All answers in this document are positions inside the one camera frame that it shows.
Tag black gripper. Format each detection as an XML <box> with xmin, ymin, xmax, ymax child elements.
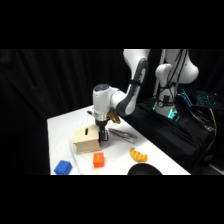
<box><xmin>95</xmin><ymin>119</ymin><xmax>110</xmax><ymax>142</ymax></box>

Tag wooden box with slot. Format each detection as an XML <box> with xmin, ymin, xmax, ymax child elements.
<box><xmin>72</xmin><ymin>124</ymin><xmax>102</xmax><ymax>155</ymax></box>

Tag metal tongs with red grips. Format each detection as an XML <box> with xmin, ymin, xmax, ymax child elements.
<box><xmin>108</xmin><ymin>127</ymin><xmax>139</xmax><ymax>144</ymax></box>

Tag orange block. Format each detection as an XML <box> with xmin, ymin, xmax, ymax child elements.
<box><xmin>92</xmin><ymin>151</ymin><xmax>106</xmax><ymax>169</ymax></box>

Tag yellow toy croissant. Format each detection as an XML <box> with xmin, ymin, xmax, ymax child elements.
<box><xmin>129</xmin><ymin>147</ymin><xmax>149</xmax><ymax>163</ymax></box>

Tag blue block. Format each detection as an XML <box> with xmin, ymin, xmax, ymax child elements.
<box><xmin>53</xmin><ymin>159</ymin><xmax>74</xmax><ymax>176</ymax></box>

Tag black round bowl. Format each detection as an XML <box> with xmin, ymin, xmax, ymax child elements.
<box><xmin>127</xmin><ymin>163</ymin><xmax>164</xmax><ymax>176</ymax></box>

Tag black robot stand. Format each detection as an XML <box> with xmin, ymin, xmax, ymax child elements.
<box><xmin>122</xmin><ymin>99</ymin><xmax>216</xmax><ymax>175</ymax></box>

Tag small green light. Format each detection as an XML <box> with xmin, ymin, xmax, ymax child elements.
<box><xmin>166</xmin><ymin>109</ymin><xmax>180</xmax><ymax>122</ymax></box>

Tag black curtain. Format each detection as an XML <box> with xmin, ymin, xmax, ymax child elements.
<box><xmin>0</xmin><ymin>49</ymin><xmax>224</xmax><ymax>176</ymax></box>

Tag blue backlit keyboard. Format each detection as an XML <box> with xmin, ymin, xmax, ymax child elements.
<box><xmin>195</xmin><ymin>91</ymin><xmax>222</xmax><ymax>110</ymax></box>

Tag tan wrist camera box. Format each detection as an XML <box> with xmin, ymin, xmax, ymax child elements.
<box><xmin>107</xmin><ymin>109</ymin><xmax>122</xmax><ymax>125</ymax></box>

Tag yellow cable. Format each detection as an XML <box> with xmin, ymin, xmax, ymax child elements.
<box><xmin>209</xmin><ymin>107</ymin><xmax>218</xmax><ymax>137</ymax></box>

